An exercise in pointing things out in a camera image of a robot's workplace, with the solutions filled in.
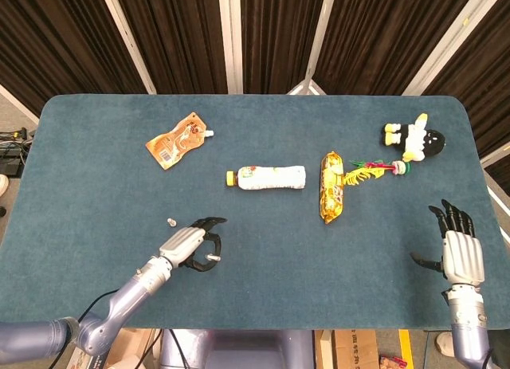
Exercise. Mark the brown cardboard box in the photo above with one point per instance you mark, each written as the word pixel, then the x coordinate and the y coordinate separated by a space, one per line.
pixel 133 347
pixel 350 349

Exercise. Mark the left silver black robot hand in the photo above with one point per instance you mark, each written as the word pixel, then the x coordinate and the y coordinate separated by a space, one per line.
pixel 181 245

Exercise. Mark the grey metal stand foot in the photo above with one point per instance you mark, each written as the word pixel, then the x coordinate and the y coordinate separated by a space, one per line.
pixel 307 88

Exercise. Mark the purple-grey robot torso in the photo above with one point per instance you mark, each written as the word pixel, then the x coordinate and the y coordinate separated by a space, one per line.
pixel 239 351

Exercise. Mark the white partition post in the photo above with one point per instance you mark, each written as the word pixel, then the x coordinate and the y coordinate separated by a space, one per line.
pixel 450 42
pixel 231 38
pixel 127 38
pixel 322 30
pixel 18 104
pixel 496 154

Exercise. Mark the black white yellow plush toy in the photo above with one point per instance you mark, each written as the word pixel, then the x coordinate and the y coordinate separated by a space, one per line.
pixel 414 140

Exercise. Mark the white bottle yellow cap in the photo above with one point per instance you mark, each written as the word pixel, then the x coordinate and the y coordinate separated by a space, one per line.
pixel 271 177

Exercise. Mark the orange spout pouch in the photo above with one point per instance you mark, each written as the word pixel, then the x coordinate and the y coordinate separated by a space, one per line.
pixel 175 144

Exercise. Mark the printed white box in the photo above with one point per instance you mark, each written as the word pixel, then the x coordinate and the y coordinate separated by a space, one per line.
pixel 85 361

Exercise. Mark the yellow snack bag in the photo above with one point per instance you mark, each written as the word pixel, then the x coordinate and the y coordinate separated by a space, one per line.
pixel 331 189

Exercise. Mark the right purple-grey robot arm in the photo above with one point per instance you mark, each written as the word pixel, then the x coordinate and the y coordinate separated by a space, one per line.
pixel 470 329

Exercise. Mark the left purple-grey robot arm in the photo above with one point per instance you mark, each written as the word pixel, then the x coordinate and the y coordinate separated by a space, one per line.
pixel 127 301

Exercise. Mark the blue felt table cover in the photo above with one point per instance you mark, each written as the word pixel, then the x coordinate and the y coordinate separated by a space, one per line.
pixel 279 265

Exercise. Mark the dark brown curtain panel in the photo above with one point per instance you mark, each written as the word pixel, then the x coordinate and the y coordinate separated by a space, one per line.
pixel 378 38
pixel 279 38
pixel 52 38
pixel 179 38
pixel 486 74

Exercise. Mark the colourful feather toy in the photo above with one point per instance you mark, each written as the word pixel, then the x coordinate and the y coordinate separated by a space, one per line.
pixel 358 175

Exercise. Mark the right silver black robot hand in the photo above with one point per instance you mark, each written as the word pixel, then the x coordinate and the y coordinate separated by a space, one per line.
pixel 464 257

